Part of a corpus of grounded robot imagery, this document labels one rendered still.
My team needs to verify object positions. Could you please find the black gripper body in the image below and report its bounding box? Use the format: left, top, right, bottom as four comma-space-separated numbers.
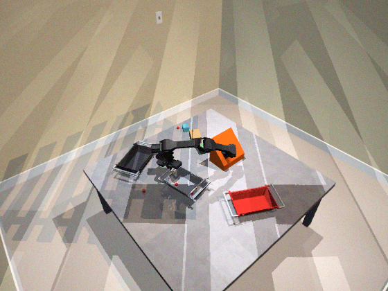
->
156, 152, 182, 169

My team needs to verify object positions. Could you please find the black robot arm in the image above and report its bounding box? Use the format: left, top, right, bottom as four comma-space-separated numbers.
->
151, 137, 237, 167

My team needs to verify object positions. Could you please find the small light blue block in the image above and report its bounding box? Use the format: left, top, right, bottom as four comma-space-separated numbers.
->
182, 123, 189, 132

